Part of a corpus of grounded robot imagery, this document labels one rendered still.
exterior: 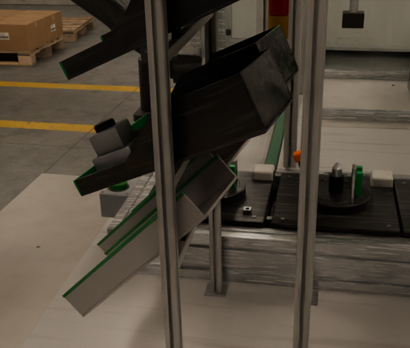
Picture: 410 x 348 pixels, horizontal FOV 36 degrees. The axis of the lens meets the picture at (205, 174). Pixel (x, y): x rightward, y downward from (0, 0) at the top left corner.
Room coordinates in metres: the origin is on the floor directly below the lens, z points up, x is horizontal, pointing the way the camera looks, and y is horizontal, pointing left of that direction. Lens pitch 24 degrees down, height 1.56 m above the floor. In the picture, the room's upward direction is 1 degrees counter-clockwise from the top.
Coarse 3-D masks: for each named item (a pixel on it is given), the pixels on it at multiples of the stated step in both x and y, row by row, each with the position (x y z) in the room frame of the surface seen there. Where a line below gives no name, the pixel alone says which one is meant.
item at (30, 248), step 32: (32, 192) 1.47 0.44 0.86; (64, 192) 1.47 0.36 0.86; (96, 192) 1.46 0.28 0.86; (0, 224) 1.30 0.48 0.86; (32, 224) 1.30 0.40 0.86; (64, 224) 1.29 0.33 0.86; (96, 224) 1.29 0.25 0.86; (0, 256) 1.16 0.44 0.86; (32, 256) 1.16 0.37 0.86; (64, 256) 1.15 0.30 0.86; (0, 288) 1.04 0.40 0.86; (32, 288) 1.04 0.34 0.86; (0, 320) 0.94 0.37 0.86; (32, 320) 0.94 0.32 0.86
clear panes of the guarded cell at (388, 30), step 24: (240, 0) 2.54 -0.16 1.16; (336, 0) 2.47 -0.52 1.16; (360, 0) 2.45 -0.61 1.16; (384, 0) 2.44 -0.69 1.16; (408, 0) 2.42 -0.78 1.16; (240, 24) 2.54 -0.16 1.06; (336, 24) 2.47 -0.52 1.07; (384, 24) 2.43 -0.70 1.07; (408, 24) 2.42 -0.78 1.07; (336, 48) 2.47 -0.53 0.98; (360, 48) 2.45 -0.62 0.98; (384, 48) 2.43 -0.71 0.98; (408, 48) 2.42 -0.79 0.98
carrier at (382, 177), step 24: (336, 168) 1.16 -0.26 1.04; (360, 168) 1.17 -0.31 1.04; (288, 192) 1.21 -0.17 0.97; (336, 192) 1.15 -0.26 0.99; (360, 192) 1.14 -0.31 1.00; (384, 192) 1.19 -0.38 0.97; (288, 216) 1.10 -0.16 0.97; (336, 216) 1.09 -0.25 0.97; (360, 216) 1.09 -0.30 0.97; (384, 216) 1.09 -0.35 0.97
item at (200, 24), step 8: (208, 16) 0.96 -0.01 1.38; (192, 24) 0.86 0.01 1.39; (200, 24) 0.90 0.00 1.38; (184, 32) 0.81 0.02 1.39; (192, 32) 0.84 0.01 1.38; (176, 40) 0.76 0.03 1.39; (184, 40) 0.80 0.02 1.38; (168, 48) 0.72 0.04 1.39; (176, 48) 0.75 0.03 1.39; (176, 168) 0.74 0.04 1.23; (184, 168) 0.77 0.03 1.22; (176, 176) 0.72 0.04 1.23; (176, 184) 0.72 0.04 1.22
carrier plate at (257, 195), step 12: (252, 180) 1.27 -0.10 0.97; (264, 180) 1.27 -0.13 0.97; (252, 192) 1.21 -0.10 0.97; (264, 192) 1.21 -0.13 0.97; (240, 204) 1.15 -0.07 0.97; (252, 204) 1.15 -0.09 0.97; (264, 204) 1.15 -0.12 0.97; (228, 216) 1.10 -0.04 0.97; (240, 216) 1.10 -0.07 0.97; (252, 216) 1.10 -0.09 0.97; (264, 216) 1.10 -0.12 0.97
